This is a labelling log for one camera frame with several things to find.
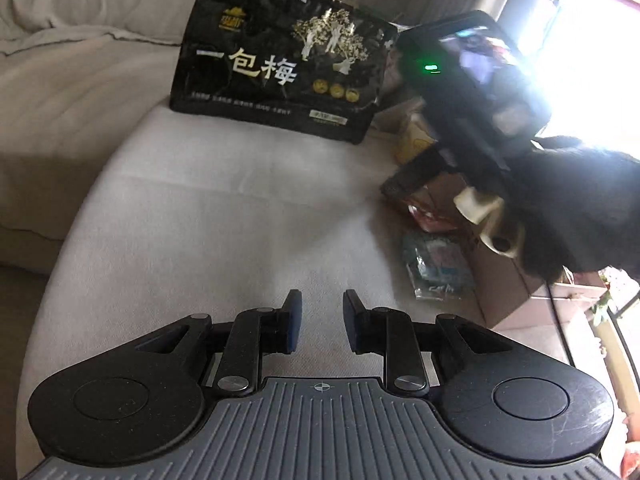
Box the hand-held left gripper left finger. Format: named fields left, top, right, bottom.
left=132, top=288, right=305, bottom=395

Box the yellow snack packet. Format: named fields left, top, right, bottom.
left=395, top=110, right=439, bottom=167

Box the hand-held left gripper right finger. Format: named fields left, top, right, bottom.
left=342, top=288, right=507, bottom=397

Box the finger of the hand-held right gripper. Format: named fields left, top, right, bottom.
left=379, top=144, right=453, bottom=202

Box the red snack packet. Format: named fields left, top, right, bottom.
left=404, top=194, right=467, bottom=234

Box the person's right hand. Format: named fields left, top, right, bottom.
left=452, top=132, right=640, bottom=287

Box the grey covered sofa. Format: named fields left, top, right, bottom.
left=0, top=0, right=526, bottom=272

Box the black cable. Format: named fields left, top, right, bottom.
left=544, top=280, right=575, bottom=367

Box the large black snack bag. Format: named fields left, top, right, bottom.
left=169, top=0, right=400, bottom=146

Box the small blue clear packet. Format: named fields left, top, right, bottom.
left=402, top=232, right=477, bottom=302

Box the cardboard box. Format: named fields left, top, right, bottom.
left=400, top=175, right=621, bottom=332

